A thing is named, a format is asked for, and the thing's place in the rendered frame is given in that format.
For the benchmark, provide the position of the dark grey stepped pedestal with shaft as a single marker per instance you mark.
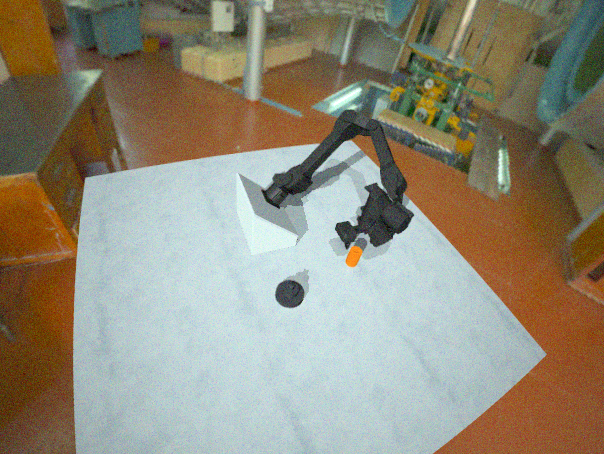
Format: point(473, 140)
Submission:
point(289, 294)

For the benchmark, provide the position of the orange cylinder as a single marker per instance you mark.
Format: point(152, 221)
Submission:
point(353, 256)

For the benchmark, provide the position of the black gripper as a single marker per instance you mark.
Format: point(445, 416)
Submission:
point(348, 233)

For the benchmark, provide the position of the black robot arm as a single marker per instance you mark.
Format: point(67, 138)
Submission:
point(347, 126)

